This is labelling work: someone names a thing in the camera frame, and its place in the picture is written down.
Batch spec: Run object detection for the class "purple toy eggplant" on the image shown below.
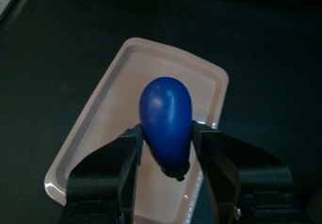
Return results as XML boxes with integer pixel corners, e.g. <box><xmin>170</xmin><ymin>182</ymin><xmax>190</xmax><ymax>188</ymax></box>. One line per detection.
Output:
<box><xmin>139</xmin><ymin>76</ymin><xmax>194</xmax><ymax>183</ymax></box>

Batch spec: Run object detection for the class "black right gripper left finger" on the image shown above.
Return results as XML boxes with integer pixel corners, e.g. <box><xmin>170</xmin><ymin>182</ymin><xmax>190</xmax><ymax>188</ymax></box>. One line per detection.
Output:
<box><xmin>58</xmin><ymin>123</ymin><xmax>146</xmax><ymax>224</ymax></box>

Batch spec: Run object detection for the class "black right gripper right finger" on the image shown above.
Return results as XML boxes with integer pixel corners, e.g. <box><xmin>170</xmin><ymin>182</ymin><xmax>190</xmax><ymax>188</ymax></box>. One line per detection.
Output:
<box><xmin>190</xmin><ymin>120</ymin><xmax>313</xmax><ymax>224</ymax></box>

